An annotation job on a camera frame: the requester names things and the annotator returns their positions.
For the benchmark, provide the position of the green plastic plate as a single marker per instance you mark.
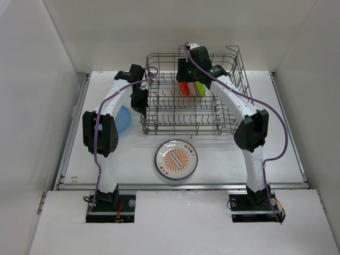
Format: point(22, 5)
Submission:
point(200, 89)

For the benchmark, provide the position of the white ceramic plate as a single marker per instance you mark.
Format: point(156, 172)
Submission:
point(158, 164)

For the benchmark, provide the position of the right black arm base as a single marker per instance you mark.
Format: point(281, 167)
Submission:
point(242, 211)

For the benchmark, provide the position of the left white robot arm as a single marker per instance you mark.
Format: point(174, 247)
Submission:
point(99, 129)

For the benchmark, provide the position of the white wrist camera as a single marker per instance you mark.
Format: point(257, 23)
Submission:
point(146, 76)
point(189, 46)

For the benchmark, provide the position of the white printed plate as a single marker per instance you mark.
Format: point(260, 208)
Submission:
point(176, 159)

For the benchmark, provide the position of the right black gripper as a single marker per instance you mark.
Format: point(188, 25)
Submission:
point(181, 75)

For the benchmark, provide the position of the pink plastic plate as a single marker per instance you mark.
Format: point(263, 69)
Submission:
point(192, 88)

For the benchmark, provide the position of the blue plastic plate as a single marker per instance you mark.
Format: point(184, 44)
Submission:
point(123, 119)

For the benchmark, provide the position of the grey wire dish rack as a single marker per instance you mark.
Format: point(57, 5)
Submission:
point(171, 112)

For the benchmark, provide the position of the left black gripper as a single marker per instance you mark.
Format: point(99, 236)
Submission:
point(141, 107)

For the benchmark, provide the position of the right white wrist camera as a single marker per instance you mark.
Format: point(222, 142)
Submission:
point(189, 46)

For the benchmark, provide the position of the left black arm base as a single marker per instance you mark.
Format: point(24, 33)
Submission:
point(123, 212)

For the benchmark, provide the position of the orange patterned plate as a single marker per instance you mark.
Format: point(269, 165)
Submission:
point(183, 86)

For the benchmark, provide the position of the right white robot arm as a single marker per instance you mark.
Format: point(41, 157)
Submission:
point(252, 124)

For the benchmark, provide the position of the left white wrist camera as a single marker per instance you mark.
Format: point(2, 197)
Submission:
point(146, 76)

